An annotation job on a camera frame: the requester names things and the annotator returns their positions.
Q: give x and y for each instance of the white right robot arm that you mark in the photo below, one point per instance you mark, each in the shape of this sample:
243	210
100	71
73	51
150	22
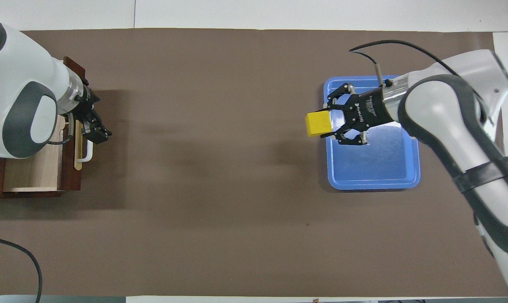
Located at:
447	118

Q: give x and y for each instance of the yellow cube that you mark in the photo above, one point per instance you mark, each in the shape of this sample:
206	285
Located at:
319	124

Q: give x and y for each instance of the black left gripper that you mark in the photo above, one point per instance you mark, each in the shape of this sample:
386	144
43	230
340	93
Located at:
85	103

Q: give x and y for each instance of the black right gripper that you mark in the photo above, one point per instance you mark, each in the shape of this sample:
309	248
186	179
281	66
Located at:
369	109

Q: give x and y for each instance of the blue plastic tray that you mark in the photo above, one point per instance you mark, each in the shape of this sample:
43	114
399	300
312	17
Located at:
376	168

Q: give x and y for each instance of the brown paper table mat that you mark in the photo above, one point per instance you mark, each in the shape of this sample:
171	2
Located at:
220	168

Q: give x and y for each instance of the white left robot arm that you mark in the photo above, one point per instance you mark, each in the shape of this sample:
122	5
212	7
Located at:
18	84

